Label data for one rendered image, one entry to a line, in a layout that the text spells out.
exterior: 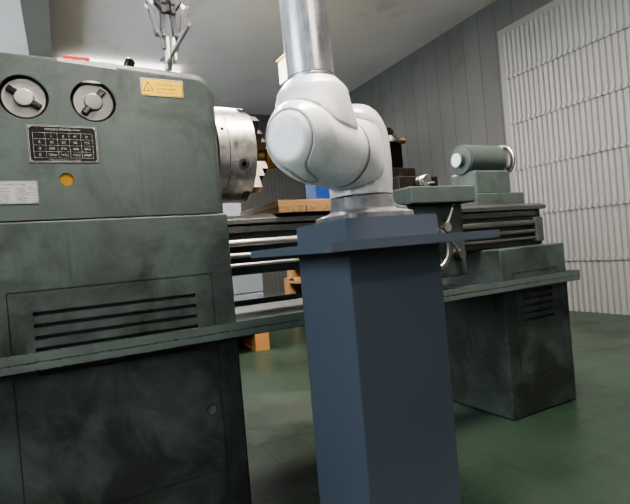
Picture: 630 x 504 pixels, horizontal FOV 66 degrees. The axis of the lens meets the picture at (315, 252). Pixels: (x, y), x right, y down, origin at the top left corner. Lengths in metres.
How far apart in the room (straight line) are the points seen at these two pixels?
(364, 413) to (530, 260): 1.27
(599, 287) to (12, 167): 4.35
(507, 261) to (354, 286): 1.12
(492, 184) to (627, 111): 2.50
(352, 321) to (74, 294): 0.68
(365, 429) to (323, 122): 0.63
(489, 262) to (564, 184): 2.89
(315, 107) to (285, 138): 0.08
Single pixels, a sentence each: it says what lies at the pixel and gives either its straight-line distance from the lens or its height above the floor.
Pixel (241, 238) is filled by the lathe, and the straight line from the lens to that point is 1.52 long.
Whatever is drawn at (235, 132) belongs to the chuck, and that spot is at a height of 1.12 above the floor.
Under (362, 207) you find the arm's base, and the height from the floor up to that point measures 0.83.
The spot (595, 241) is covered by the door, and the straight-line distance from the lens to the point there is 4.75.
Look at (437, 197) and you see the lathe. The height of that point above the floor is 0.88.
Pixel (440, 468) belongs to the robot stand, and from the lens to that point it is 1.25.
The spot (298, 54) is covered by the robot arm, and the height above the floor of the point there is 1.13.
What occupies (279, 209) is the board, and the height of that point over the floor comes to 0.88.
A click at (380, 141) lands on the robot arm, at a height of 0.97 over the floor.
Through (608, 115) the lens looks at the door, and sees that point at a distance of 4.73.
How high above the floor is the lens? 0.74
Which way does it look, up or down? level
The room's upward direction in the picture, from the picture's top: 5 degrees counter-clockwise
